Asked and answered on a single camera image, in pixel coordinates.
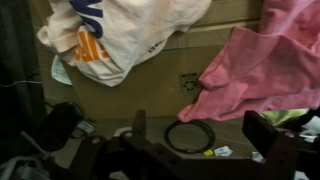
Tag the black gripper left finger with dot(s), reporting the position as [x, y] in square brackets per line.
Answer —
[139, 124]

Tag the cardboard box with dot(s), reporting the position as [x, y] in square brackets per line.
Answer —
[167, 82]

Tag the black cylinder speaker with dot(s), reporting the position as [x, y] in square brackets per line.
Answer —
[54, 132]

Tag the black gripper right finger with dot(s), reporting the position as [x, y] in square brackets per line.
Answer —
[260, 133]

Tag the white grey rag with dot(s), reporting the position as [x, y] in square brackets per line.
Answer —
[58, 72]

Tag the pink towel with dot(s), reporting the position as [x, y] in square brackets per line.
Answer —
[275, 68]

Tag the peach printed towel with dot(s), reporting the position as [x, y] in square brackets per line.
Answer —
[105, 39]

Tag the yellow cloth on table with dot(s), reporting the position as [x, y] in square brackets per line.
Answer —
[278, 118]

